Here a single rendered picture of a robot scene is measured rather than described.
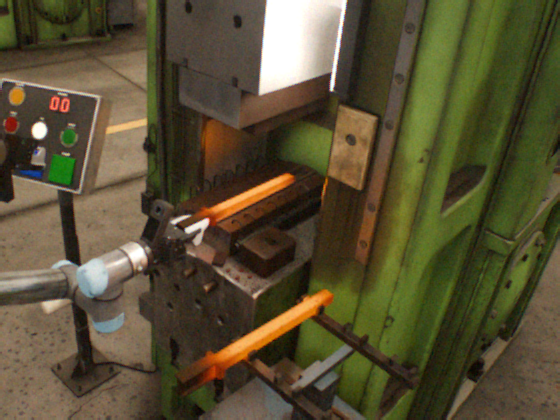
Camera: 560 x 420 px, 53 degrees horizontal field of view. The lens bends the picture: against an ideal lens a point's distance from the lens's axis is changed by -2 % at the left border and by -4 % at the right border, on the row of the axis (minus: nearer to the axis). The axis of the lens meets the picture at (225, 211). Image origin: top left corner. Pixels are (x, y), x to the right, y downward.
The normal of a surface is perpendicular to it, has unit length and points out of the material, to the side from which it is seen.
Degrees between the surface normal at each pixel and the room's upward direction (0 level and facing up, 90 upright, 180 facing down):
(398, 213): 90
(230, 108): 90
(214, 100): 90
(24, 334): 0
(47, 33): 90
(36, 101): 60
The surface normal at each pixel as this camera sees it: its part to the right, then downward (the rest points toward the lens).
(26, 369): 0.06, -0.84
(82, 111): -0.26, 0.00
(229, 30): -0.70, 0.35
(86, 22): 0.48, 0.50
